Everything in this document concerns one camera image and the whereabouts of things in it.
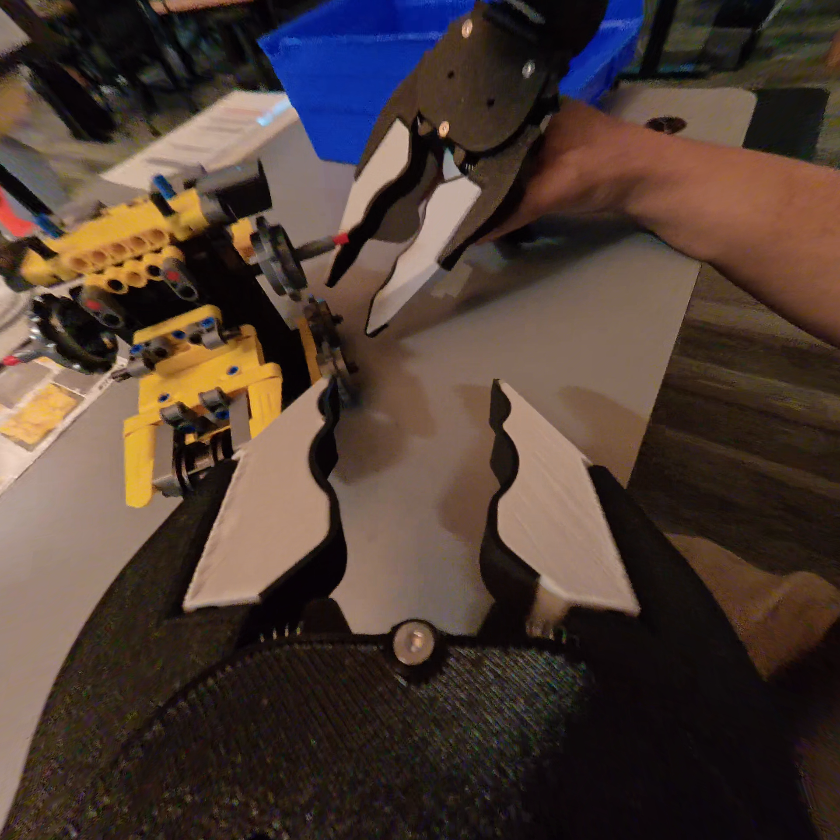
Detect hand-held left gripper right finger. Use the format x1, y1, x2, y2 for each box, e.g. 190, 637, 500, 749
479, 379, 641, 636

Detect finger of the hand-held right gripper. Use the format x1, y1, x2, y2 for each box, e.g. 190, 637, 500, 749
326, 120, 416, 288
365, 177, 484, 337

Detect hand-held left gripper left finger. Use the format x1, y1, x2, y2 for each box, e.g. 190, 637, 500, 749
182, 377, 349, 613

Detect yellow toy brick vehicle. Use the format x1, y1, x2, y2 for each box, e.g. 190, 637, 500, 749
0, 161, 362, 509

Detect person's right forearm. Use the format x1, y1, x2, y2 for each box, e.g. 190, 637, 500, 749
626, 141, 840, 345

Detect person's right hand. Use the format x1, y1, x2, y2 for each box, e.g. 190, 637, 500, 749
489, 98, 652, 245

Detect blue plastic bin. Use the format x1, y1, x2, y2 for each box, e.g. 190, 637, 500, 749
258, 0, 647, 165

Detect white printed paper sheet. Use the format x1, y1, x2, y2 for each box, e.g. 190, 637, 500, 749
101, 91, 299, 191

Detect white panel with round hole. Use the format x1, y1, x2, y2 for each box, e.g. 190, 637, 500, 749
604, 85, 759, 148

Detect person's tan trousers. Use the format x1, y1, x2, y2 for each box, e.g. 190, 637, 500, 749
663, 535, 840, 683

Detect yellow and black sticker sheet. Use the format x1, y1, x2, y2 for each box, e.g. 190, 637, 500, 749
0, 357, 129, 493

